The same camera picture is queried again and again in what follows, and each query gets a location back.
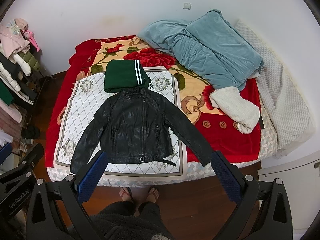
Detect black leather jacket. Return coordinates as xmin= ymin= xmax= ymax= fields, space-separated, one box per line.
xmin=70 ymin=88 xmax=213 ymax=173

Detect pile of folded clothes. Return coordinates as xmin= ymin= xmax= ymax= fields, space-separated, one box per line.
xmin=1 ymin=18 xmax=43 ymax=105

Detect white bedside cabinet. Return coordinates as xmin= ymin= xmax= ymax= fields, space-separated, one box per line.
xmin=258 ymin=151 xmax=319 ymax=232

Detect person's dark fleece trousers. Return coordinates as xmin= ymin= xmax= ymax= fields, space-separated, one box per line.
xmin=91 ymin=201 xmax=174 ymax=239

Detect person's left foot in sandal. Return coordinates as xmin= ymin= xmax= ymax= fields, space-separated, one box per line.
xmin=119 ymin=187 xmax=135 ymax=203

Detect person's foot in sandal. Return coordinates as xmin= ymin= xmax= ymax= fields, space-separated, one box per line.
xmin=145 ymin=186 xmax=159 ymax=203
xmin=119 ymin=187 xmax=135 ymax=203

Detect red floral blanket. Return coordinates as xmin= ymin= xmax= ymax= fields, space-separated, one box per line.
xmin=44 ymin=35 xmax=266 ymax=167

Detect white floral quilted mat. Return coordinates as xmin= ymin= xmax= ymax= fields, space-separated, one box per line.
xmin=47 ymin=67 xmax=188 ymax=181

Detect person's right foot in sandal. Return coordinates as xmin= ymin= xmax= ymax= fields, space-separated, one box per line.
xmin=145 ymin=186 xmax=159 ymax=203

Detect white fleece blanket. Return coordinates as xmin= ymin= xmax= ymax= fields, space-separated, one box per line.
xmin=209 ymin=87 xmax=260 ymax=134

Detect grey quilted mattress cover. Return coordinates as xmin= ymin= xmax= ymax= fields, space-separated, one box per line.
xmin=235 ymin=20 xmax=316 ymax=159

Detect folded green striped garment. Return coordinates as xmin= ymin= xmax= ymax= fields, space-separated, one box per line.
xmin=104 ymin=60 xmax=151 ymax=93

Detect blue-grey velvet duvet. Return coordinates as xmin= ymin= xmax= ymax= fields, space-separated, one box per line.
xmin=137 ymin=10 xmax=264 ymax=90

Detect white wall socket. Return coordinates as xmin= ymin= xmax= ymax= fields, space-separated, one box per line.
xmin=183 ymin=3 xmax=191 ymax=10

